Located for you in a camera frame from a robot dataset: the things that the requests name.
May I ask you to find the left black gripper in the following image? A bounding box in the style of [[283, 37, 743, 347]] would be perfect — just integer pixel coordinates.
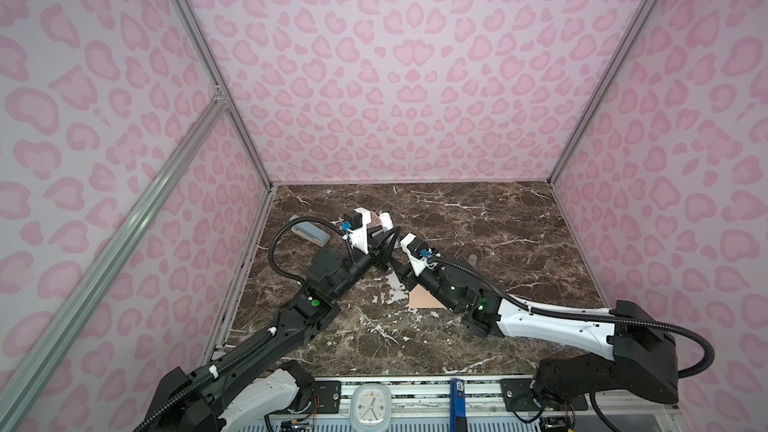
[[332, 221, 399, 303]]

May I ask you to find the white glue stick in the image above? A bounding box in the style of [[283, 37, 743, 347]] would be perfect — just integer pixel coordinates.
[[379, 212, 394, 231]]

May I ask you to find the peach paper envelope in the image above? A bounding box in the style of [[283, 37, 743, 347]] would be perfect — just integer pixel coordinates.
[[408, 285, 445, 309]]

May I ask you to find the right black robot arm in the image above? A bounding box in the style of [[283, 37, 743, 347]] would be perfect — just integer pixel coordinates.
[[389, 255, 715, 405]]

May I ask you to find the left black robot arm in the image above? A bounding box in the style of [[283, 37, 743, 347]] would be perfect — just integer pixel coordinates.
[[136, 208, 399, 431]]

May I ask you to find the grey blue stapler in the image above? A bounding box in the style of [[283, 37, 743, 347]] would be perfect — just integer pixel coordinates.
[[291, 222, 330, 247]]

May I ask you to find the white analog clock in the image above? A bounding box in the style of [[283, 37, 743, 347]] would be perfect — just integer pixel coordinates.
[[349, 383, 393, 432]]

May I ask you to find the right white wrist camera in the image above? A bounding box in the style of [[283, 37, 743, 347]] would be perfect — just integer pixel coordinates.
[[400, 233, 432, 277]]

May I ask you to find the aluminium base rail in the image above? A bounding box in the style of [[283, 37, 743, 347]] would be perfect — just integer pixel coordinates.
[[161, 374, 685, 432]]

